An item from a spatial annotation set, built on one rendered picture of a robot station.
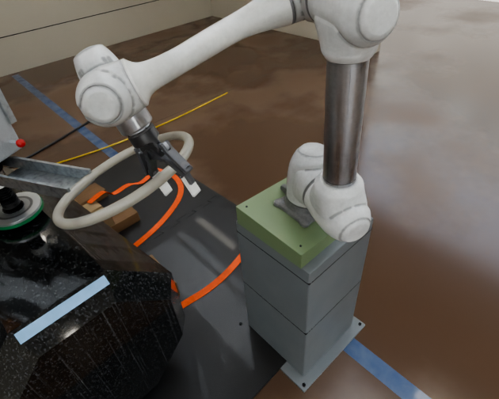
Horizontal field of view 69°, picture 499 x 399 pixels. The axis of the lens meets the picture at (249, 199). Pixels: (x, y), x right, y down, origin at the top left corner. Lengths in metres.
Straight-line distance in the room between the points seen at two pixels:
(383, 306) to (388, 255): 0.40
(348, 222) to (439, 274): 1.46
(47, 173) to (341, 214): 1.08
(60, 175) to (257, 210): 0.75
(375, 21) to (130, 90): 0.50
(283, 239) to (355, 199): 0.32
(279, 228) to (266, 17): 0.72
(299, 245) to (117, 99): 0.82
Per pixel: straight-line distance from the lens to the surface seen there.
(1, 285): 1.59
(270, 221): 1.38
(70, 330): 1.43
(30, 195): 1.86
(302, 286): 1.41
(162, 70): 0.80
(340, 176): 1.09
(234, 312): 2.17
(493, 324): 2.42
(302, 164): 1.26
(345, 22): 0.83
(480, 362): 2.26
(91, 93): 0.74
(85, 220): 1.05
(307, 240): 1.33
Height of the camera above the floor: 1.83
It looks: 40 degrees down
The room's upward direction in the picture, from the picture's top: 5 degrees counter-clockwise
